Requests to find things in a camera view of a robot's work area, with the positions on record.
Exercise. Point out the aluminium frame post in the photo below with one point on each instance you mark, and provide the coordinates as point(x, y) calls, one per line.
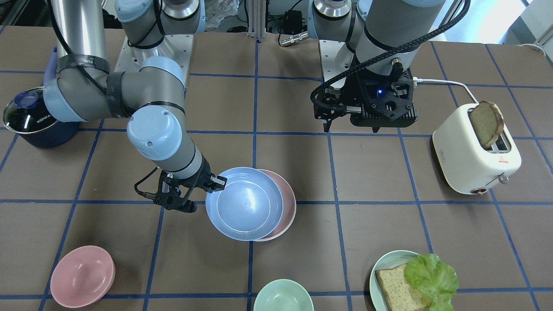
point(257, 17)

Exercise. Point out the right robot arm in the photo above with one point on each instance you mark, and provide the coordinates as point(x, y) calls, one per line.
point(152, 98)

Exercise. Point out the toast slice in toaster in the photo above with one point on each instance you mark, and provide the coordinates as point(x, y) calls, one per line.
point(488, 123)

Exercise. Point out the pink bowl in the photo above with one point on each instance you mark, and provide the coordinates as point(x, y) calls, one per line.
point(82, 277)

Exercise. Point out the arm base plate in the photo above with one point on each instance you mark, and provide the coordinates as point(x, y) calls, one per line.
point(336, 58)
point(177, 47)

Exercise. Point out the blue saucepan with lid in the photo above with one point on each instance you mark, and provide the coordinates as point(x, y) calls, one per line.
point(27, 115)

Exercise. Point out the green plate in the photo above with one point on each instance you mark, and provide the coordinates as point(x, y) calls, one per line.
point(389, 260)

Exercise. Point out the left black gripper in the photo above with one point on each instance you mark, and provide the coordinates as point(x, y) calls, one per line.
point(355, 91)

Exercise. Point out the pink plate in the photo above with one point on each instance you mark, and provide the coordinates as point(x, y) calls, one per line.
point(289, 206)

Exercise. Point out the blue plate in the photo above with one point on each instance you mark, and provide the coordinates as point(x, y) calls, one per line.
point(250, 206)

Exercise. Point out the bread slice on plate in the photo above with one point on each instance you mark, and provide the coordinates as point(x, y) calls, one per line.
point(398, 294)

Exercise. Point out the green bowl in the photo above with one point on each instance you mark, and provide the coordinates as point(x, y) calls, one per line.
point(283, 295)

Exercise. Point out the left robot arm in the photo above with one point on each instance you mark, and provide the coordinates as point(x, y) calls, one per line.
point(371, 28)

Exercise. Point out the white toaster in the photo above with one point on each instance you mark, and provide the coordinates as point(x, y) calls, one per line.
point(466, 166)

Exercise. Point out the green lettuce leaf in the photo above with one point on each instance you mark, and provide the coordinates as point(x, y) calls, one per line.
point(433, 278)

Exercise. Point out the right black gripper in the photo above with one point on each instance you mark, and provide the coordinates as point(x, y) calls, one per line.
point(199, 176)

